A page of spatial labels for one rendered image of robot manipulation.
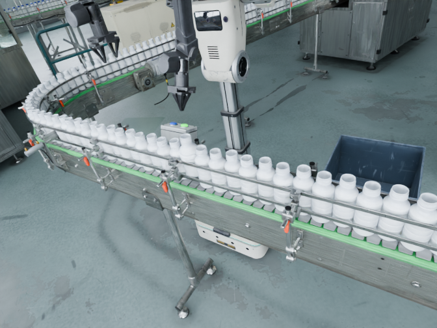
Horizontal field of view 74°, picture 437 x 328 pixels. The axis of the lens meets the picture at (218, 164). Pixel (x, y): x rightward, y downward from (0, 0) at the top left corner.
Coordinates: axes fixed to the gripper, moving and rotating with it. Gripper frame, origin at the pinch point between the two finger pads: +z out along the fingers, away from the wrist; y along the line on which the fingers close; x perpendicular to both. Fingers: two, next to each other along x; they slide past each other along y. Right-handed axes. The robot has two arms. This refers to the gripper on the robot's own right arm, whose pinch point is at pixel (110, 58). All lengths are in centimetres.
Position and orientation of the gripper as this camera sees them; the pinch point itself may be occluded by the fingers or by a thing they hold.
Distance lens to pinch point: 134.3
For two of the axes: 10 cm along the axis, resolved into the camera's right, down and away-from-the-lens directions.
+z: 1.5, 7.8, 6.0
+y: -5.1, 5.8, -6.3
